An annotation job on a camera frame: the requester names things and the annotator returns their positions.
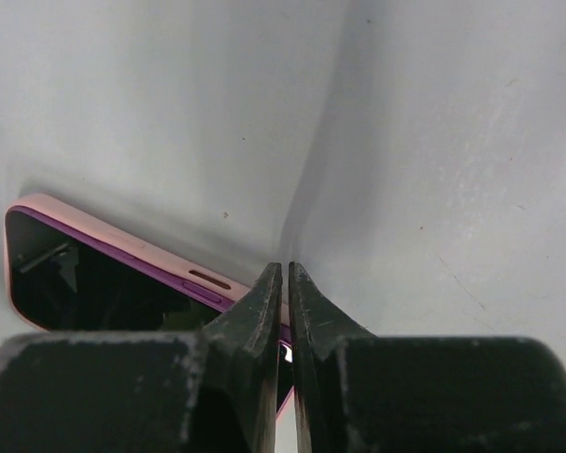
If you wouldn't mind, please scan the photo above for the pink phone case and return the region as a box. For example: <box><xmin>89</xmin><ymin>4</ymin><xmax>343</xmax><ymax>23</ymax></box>
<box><xmin>4</xmin><ymin>193</ymin><xmax>249</xmax><ymax>330</ymax></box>

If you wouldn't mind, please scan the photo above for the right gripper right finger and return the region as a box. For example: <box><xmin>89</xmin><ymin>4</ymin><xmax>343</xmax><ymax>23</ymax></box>
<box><xmin>288</xmin><ymin>262</ymin><xmax>382</xmax><ymax>452</ymax></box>

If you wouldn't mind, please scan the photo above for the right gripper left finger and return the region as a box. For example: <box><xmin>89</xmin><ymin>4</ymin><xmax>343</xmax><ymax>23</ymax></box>
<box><xmin>183</xmin><ymin>262</ymin><xmax>282</xmax><ymax>452</ymax></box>

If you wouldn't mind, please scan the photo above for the black smartphone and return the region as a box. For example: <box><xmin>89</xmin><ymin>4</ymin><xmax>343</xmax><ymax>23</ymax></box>
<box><xmin>5</xmin><ymin>207</ymin><xmax>233</xmax><ymax>330</ymax></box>

